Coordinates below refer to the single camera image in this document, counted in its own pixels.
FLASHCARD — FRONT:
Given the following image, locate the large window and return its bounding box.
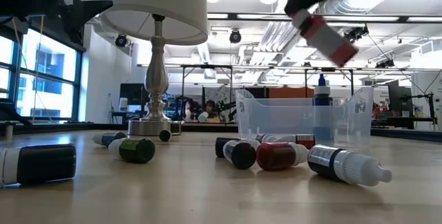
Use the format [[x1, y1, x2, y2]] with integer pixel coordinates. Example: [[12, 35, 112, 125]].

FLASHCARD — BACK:
[[0, 26, 83, 122]]

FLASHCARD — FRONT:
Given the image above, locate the black metal frame stand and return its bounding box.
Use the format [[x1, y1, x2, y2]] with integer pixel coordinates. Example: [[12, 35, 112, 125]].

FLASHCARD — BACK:
[[180, 64, 234, 124], [303, 66, 356, 97]]

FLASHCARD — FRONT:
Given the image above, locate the black ceiling camera rig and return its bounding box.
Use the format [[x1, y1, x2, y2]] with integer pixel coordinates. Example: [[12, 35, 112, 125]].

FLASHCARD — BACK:
[[375, 59, 396, 69], [343, 24, 369, 44]]

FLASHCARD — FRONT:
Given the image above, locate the green food coloring bottle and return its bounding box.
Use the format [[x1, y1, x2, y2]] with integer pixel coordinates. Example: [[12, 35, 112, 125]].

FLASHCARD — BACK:
[[108, 137, 157, 165]]

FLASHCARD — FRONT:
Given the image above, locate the clear plastic bin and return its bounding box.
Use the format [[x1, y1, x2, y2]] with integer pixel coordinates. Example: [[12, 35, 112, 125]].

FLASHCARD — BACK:
[[236, 86, 375, 149]]

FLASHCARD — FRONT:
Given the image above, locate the black monitor on stand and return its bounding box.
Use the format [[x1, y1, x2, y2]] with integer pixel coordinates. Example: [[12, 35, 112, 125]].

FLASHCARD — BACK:
[[387, 80, 414, 117]]

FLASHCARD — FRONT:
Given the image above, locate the black computer monitor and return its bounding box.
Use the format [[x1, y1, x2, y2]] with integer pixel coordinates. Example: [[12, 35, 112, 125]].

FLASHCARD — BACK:
[[119, 83, 152, 106]]

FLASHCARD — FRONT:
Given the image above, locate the orange partition panel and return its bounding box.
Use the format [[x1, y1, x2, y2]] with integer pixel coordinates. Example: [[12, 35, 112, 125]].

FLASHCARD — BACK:
[[268, 86, 316, 99]]

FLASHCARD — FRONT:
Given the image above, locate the red food coloring bottle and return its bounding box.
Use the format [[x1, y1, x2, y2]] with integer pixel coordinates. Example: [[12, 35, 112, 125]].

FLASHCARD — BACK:
[[291, 8, 360, 68], [256, 142, 309, 172], [276, 133, 316, 150]]

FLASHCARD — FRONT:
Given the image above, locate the dark blue food coloring bottle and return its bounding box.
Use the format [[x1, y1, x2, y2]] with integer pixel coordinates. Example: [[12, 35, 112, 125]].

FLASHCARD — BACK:
[[307, 144, 393, 187]]

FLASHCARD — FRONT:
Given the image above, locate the person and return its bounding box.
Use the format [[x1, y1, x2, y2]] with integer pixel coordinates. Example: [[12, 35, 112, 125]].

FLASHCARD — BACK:
[[182, 98, 200, 123], [203, 99, 218, 120]]

